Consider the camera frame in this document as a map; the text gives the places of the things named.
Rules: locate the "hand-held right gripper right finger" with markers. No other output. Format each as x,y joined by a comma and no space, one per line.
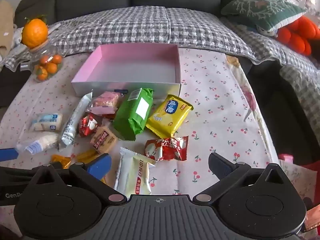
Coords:
219,166

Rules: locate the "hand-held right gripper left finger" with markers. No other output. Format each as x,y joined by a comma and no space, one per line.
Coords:
98,166

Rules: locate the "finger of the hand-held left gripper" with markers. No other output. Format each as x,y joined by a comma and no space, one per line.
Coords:
7,154
15,175

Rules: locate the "orange silver snack packet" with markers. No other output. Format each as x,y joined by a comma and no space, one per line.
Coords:
86,155

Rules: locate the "brown biscuit packet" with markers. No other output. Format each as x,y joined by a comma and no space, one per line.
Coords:
103,140

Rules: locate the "cream white snack packet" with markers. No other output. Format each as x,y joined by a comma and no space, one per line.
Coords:
132,172

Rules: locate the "clear packet white snack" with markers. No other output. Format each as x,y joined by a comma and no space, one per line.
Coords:
42,141

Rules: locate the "small red snack packet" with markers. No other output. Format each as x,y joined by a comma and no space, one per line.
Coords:
88,125

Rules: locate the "long white grey packet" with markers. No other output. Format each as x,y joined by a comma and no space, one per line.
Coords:
73,122

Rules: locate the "white blue snack packet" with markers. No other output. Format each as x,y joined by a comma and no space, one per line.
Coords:
47,122

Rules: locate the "large red snack packet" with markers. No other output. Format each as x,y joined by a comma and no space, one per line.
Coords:
167,150

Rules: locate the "green snack packet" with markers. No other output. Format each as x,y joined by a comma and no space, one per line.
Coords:
130,120

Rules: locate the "pink rice cracker packet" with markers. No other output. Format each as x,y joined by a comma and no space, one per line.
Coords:
105,102

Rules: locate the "yellow snack packet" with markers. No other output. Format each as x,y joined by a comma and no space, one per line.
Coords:
165,122

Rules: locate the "pink cardboard box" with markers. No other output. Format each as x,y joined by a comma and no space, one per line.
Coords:
135,62

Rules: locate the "cherry print tablecloth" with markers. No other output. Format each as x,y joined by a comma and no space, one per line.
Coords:
212,105

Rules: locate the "pink patterned bag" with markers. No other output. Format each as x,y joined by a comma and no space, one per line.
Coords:
300,187

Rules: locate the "pile of small mandarins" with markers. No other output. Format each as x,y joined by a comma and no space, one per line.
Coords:
48,67

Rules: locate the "glass teapot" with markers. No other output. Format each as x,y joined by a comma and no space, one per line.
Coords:
37,53

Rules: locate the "wooden teapot lid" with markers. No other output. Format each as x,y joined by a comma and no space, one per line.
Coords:
38,48

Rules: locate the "white plastic bag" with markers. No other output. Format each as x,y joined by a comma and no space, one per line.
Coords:
18,37

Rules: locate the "large orange with leaves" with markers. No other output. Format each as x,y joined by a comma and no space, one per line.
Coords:
35,32

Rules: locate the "white plush toy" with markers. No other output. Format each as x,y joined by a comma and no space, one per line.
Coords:
267,31

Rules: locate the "orange plush toy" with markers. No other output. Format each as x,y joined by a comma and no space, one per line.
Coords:
295,40

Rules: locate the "grey checkered blanket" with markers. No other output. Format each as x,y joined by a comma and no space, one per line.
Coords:
140,22

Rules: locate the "green embroidered cushion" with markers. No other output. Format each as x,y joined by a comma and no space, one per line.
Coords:
260,10

